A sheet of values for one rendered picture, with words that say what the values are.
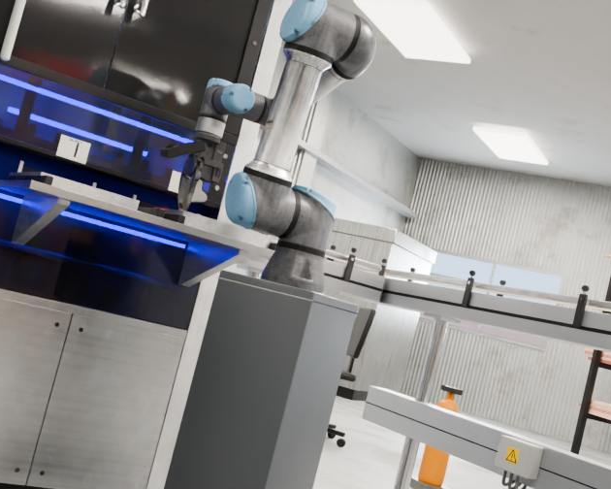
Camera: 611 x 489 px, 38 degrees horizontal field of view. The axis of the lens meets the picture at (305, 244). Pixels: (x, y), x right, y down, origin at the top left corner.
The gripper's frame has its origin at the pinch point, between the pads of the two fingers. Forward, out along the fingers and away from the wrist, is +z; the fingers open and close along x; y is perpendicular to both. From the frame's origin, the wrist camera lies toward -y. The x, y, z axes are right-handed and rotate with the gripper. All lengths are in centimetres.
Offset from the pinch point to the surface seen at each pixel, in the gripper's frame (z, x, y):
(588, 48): -230, 271, 402
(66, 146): -8.4, 25.3, -26.9
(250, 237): 3.6, -12.2, 16.1
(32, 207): 10.4, 13.0, -34.3
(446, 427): 43, -9, 101
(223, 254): 9.5, 0.1, 15.7
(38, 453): 75, 25, -12
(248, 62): -50, 26, 20
